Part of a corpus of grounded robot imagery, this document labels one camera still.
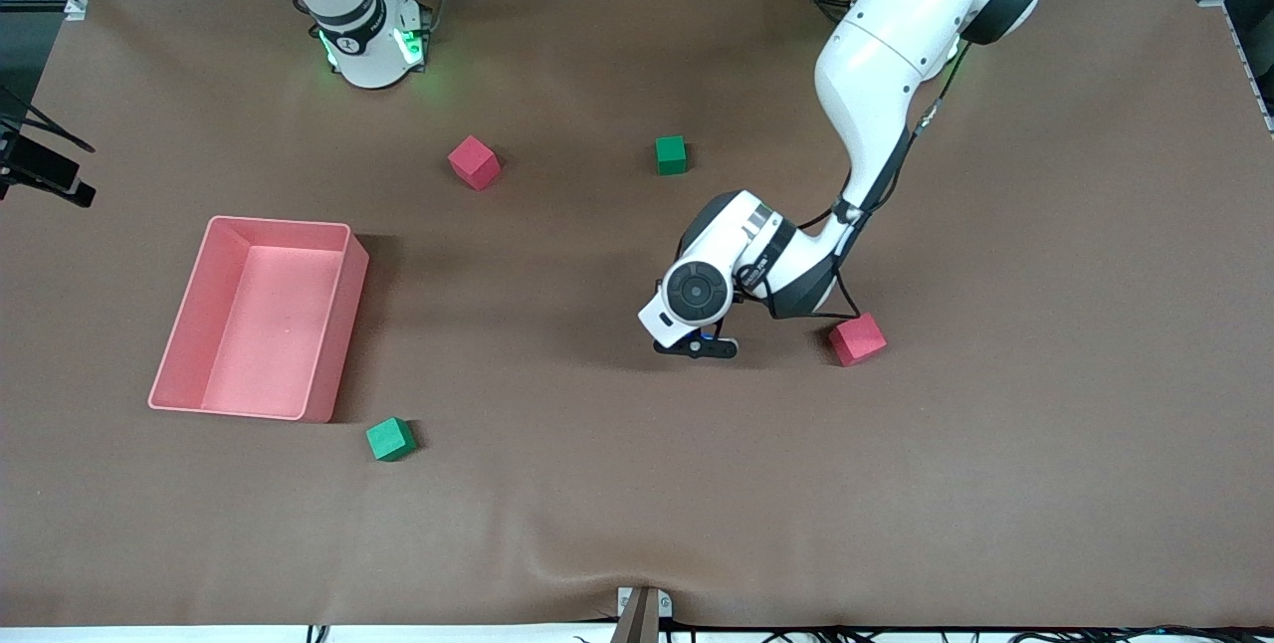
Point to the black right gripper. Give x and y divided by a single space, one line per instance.
41 163

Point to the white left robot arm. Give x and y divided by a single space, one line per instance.
896 46

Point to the pink red foam cube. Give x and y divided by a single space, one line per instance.
858 340
473 163

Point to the green foam cube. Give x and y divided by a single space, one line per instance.
390 440
671 155

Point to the pink plastic tray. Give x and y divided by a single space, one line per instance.
259 334

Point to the metal table edge bracket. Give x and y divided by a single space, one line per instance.
642 618

